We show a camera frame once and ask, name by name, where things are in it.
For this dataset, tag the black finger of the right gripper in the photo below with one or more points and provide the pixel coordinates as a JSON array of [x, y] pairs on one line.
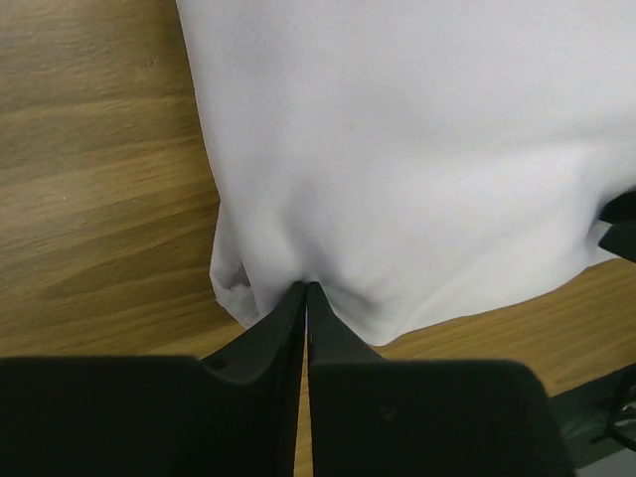
[[620, 238]]

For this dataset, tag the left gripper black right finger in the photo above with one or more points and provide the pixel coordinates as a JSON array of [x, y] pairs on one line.
[[374, 417]]

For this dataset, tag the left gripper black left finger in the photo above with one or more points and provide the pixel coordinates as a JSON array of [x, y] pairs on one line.
[[233, 413]]

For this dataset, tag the white t shirt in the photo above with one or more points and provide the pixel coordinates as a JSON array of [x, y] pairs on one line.
[[421, 160]]

